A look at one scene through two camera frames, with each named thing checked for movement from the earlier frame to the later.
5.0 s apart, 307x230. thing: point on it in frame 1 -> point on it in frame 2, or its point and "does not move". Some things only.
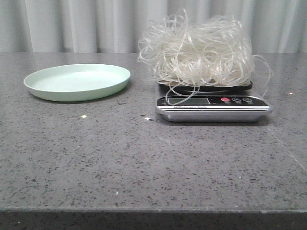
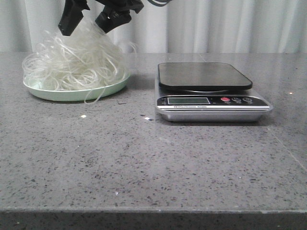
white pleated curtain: x=59 y=26 does not move
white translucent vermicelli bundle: x=185 y=53 -> x=83 y=59
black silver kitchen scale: x=218 y=102 does not move
